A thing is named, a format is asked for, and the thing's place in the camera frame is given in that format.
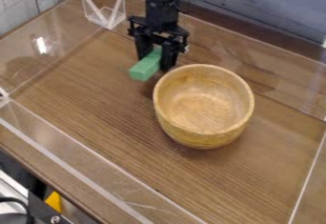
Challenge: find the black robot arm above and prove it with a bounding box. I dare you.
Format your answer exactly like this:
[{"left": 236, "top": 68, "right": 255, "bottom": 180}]
[{"left": 127, "top": 0, "right": 189, "bottom": 71}]

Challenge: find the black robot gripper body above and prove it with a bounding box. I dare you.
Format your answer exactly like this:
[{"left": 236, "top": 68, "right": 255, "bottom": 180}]
[{"left": 128, "top": 0, "right": 188, "bottom": 46}]

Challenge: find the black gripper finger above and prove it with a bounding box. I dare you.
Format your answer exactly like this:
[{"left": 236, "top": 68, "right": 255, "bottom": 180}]
[
  {"left": 160, "top": 40, "right": 187, "bottom": 71},
  {"left": 135, "top": 34, "right": 160, "bottom": 59}
]

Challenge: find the clear acrylic corner bracket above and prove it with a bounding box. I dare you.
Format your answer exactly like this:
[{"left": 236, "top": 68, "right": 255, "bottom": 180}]
[{"left": 81, "top": 0, "right": 125, "bottom": 30}]

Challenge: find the green rectangular block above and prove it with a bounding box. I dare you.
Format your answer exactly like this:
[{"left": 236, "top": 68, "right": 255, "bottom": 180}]
[{"left": 128, "top": 48, "right": 161, "bottom": 81}]

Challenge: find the clear acrylic front wall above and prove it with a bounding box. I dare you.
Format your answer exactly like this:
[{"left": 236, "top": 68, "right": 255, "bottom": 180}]
[{"left": 0, "top": 98, "right": 205, "bottom": 224}]

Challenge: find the black cable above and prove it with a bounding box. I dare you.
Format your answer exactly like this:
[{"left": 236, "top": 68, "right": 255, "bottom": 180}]
[{"left": 0, "top": 196, "right": 33, "bottom": 224}]

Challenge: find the brown wooden bowl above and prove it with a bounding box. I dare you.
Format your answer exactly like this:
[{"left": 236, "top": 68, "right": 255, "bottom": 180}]
[{"left": 152, "top": 64, "right": 255, "bottom": 149}]

